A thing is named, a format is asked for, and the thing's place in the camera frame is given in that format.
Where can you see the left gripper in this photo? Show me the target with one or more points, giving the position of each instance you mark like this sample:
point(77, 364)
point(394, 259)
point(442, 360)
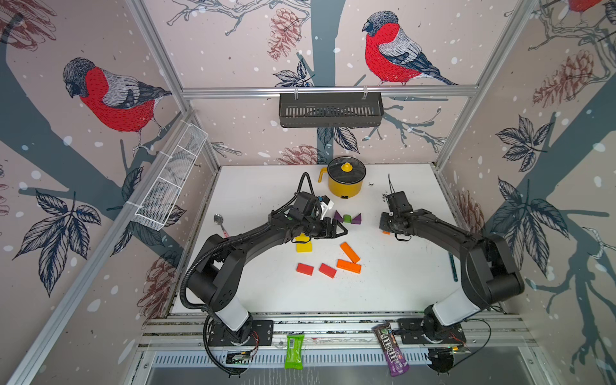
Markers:
point(323, 231)

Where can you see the metal spoon pink handle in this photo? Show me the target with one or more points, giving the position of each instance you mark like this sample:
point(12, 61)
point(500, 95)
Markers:
point(219, 220)

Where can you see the small yellow block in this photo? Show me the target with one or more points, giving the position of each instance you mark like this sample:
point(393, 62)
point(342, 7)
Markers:
point(302, 239)

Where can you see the yellow pot with lid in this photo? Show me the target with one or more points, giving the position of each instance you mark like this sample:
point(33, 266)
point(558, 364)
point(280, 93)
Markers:
point(346, 176)

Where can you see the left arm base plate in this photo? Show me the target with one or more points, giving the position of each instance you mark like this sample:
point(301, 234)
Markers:
point(252, 333)

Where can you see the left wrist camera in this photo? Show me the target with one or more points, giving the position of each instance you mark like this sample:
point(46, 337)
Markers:
point(325, 205)

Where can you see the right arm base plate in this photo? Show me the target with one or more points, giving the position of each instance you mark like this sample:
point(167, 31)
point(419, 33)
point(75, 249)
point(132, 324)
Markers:
point(417, 331)

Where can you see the fork with teal handle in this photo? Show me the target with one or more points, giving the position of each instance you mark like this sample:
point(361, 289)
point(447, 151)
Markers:
point(453, 268)

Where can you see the orange slanted block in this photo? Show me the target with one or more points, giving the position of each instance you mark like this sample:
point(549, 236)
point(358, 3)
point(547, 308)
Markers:
point(349, 266)

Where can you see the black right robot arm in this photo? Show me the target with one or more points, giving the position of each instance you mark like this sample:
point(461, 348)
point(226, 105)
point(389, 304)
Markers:
point(488, 275)

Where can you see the red square block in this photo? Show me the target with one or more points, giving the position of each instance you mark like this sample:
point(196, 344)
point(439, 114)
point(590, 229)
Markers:
point(305, 269)

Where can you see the purple m&m candy packet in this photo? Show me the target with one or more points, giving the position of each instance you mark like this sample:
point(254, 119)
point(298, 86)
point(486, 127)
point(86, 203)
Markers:
point(397, 364)

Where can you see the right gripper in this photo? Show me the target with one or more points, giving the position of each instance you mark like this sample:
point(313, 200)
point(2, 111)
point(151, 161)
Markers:
point(382, 221)

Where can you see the green snack packet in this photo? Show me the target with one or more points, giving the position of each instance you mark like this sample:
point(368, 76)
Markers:
point(294, 360)

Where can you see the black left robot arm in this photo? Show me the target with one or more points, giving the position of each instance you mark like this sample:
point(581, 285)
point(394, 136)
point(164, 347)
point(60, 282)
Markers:
point(210, 284)

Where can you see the black wire shelf basket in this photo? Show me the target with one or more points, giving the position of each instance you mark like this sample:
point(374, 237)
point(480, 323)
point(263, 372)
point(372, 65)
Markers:
point(331, 110)

